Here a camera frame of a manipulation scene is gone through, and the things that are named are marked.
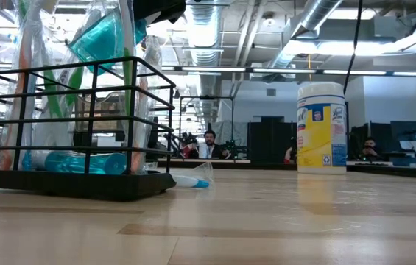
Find small blue tube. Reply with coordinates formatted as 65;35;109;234
67;10;163;76

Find orange-white toothbrush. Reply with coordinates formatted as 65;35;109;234
18;0;67;122

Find blue mouthwash bottle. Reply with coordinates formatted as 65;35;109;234
29;149;127;176

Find Lysol wipes canister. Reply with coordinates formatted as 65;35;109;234
296;82;348;176

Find ceiling strip light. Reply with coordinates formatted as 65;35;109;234
252;68;317;74
181;66;247;73
322;69;387;77

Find cardboard boxes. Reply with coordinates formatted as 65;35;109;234
74;93;127;132

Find person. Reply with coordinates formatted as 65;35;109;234
283;136;299;165
360;137;381;159
192;130;230;160

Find black cabinets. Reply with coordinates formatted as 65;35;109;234
247;116;299;166

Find wrapped blue white toothbrush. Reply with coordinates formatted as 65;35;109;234
172;160;215;189

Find silver spiral ventilation duct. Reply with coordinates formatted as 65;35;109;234
268;0;345;71
183;0;227;124

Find yellow hanging cord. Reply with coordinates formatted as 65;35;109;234
306;54;314;82

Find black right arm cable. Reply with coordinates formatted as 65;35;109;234
342;0;364;96

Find black wire caddy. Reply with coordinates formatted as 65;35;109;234
0;56;177;202

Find black aluminium table frame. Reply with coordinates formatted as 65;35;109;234
155;158;416;181

